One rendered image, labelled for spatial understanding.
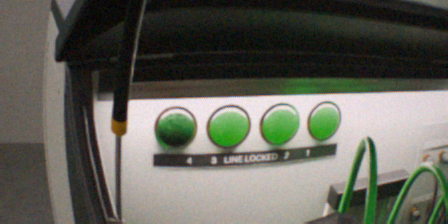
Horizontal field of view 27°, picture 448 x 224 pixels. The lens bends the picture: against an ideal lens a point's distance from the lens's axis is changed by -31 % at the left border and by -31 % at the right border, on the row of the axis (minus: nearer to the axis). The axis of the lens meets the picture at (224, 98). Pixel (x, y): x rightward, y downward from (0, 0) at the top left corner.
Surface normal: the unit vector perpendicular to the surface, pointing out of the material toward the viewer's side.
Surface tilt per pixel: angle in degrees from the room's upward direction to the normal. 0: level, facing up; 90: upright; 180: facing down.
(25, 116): 90
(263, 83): 90
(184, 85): 90
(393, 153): 90
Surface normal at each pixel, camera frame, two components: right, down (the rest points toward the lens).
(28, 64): 0.38, 0.30
